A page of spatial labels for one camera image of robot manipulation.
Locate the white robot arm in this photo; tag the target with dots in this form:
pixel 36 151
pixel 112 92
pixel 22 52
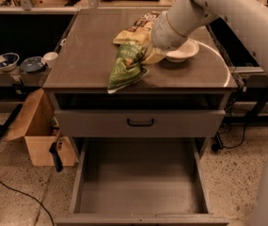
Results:
pixel 248 19

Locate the black bar on floor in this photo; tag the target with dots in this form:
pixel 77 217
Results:
pixel 0 132

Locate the brown sea salt chip bag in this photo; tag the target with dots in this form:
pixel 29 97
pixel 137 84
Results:
pixel 139 31

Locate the white paper bowl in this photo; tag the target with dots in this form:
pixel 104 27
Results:
pixel 189 49

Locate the green jalapeno chip bag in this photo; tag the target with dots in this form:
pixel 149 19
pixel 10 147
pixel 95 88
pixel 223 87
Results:
pixel 127 68

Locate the small white cup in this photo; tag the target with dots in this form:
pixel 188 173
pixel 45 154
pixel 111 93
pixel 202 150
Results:
pixel 49 58

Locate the blue plate bowl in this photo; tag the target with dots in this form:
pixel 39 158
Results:
pixel 32 64

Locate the black handled tool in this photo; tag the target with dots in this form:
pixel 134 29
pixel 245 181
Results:
pixel 54 152

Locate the grey upper drawer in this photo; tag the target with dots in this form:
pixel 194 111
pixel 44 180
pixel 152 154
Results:
pixel 113 123

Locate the grey side shelf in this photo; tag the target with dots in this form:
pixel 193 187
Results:
pixel 35 79

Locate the black drawer handle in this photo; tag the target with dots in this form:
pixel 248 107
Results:
pixel 132 123

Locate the open grey middle drawer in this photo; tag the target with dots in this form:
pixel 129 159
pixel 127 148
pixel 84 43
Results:
pixel 140 182

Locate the cardboard box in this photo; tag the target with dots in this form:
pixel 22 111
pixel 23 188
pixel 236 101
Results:
pixel 33 126

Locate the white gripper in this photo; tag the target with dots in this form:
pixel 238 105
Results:
pixel 167 36

